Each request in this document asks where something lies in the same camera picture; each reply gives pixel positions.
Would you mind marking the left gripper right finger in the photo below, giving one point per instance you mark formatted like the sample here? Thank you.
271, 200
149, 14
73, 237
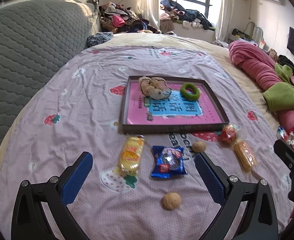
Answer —
259, 220

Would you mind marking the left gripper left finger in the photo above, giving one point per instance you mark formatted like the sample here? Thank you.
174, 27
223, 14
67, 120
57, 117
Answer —
29, 220

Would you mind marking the orange cracker pack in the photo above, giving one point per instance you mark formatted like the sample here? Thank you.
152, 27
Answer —
245, 154

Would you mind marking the red clear snack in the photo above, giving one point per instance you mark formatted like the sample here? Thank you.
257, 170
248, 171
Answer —
229, 134

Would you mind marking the walnut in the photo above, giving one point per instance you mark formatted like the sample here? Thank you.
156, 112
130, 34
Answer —
198, 146
171, 201

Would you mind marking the blue oreo cookie packet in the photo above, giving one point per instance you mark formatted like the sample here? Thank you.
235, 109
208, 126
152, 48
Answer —
168, 162

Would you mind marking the yellow cake snack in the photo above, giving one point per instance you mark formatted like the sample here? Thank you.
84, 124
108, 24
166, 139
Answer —
130, 155

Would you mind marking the red white candy wrapper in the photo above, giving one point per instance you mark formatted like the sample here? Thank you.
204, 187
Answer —
287, 137

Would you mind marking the green fleece garment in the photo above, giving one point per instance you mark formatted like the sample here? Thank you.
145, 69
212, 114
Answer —
280, 96

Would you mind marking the pink rolled blanket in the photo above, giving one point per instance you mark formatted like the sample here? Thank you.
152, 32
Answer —
261, 68

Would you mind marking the small bedside desk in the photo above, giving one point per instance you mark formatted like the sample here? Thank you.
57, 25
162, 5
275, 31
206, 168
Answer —
256, 38

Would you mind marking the pink strawberry print bedsheet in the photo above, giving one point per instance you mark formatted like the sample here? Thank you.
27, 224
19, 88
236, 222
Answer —
79, 110

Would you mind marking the beige organza scrunchie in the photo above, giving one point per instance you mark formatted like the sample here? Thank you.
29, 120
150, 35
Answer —
155, 88

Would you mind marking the dark shallow box tray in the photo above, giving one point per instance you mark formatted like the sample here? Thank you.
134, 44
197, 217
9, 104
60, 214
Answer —
156, 129

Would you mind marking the right cream curtain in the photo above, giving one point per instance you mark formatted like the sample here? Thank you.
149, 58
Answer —
226, 8

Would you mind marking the cream curtain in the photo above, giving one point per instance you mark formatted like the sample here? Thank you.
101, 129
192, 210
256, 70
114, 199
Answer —
150, 11
226, 8

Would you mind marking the clothes pile on windowsill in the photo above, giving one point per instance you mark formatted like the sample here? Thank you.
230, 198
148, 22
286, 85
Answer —
175, 12

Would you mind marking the grey quilted headboard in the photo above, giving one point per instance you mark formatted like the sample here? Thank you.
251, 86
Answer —
37, 38

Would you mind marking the dark blue patterned cloth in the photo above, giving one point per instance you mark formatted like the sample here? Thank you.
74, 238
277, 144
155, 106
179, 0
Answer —
98, 38

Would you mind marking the left cream curtain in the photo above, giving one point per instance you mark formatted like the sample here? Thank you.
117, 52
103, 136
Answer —
150, 11

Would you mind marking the clothes pile beside bed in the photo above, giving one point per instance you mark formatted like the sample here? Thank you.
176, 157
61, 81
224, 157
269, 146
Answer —
116, 18

